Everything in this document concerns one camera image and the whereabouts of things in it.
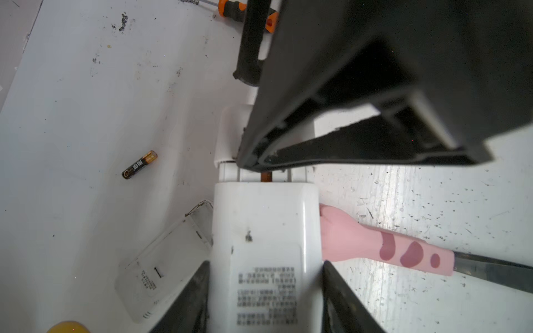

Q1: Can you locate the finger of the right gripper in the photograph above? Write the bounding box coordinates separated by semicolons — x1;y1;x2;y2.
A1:
233;0;271;87

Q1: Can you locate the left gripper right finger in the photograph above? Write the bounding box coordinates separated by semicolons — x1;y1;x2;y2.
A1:
322;261;385;333

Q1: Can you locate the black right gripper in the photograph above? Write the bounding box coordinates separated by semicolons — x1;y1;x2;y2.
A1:
237;1;532;172

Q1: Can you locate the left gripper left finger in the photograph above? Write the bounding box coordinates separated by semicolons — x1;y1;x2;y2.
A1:
150;261;210;333

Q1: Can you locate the white AC remote with display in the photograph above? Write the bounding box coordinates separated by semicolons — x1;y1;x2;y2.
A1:
115;200;213;323

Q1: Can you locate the orange black screwdriver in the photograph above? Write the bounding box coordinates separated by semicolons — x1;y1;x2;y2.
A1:
182;0;279;34

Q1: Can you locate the white remote control with buttons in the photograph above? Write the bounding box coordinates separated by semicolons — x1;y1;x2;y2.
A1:
207;105;323;332

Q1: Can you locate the black gold AAA battery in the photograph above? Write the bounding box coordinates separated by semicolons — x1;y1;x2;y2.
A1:
122;151;158;180

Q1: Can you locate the yellow plastic goblet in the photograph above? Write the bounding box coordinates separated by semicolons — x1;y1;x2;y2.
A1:
47;321;90;333

